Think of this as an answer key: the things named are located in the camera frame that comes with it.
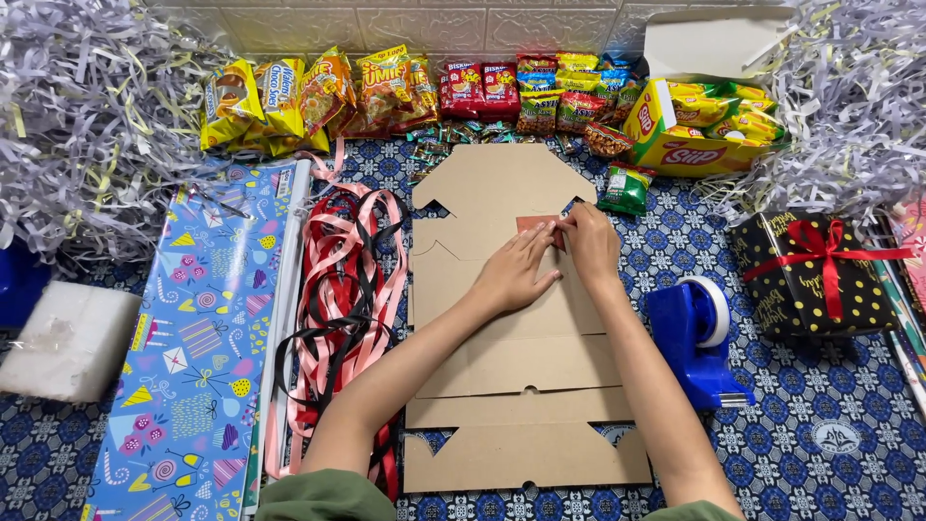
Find person's right hand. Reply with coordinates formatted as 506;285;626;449
557;201;624;289

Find person's left hand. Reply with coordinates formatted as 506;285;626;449
466;219;565;317

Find small reddish brown card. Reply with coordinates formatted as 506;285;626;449
516;214;570;252

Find brown cardboard box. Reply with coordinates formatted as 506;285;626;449
402;142;654;495

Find green snack packet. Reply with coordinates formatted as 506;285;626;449
597;162;658;217

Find orange peanut packet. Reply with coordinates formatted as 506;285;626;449
582;122;635;159

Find open yellow snack carton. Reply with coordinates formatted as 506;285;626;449
623;7;797;179

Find blue tape dispenser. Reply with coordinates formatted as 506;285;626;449
645;282;758;412

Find white tape roll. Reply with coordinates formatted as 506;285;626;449
676;275;732;349

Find black satin ribbon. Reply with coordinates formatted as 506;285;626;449
272;188;408;408

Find heap of small wrapped candies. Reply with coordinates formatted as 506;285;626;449
407;120;540;185

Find pile of colourful snack packets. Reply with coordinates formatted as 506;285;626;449
514;51;646;136

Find red satin ribbon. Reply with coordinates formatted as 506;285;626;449
302;190;403;502

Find red biscuit packet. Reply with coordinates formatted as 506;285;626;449
438;61;485;120
481;62;521;121

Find group of yellow-green snack packets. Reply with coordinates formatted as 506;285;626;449
664;80;787;143

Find pink satin ribbon bundle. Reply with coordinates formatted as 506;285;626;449
263;137;410;483

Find black gift box gold dots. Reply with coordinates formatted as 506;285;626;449
728;210;902;340

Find white wrapping paper roll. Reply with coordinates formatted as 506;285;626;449
242;158;313;516

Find red ribbon bow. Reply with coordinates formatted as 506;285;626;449
743;219;916;321

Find row of orange noodle snack packets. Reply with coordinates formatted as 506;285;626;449
300;44;440;140

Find blue patterned floor mat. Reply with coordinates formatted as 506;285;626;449
0;135;926;521

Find person's green shirt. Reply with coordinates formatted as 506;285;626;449
254;468;725;521

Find small heap of shredded paper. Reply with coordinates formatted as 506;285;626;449
694;0;926;227

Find row of yellow chocolate wafer packets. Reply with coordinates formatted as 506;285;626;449
200;58;331;158

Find bundle of wrapping paper rolls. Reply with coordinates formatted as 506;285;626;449
867;200;926;422

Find blue patterned wrapping paper sheet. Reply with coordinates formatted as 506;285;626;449
80;161;299;521

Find white foam block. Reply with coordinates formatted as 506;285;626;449
0;280;144;404

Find large heap of shredded paper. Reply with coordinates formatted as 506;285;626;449
0;0;240;270

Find dark blue container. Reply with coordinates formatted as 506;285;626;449
0;241;52;328

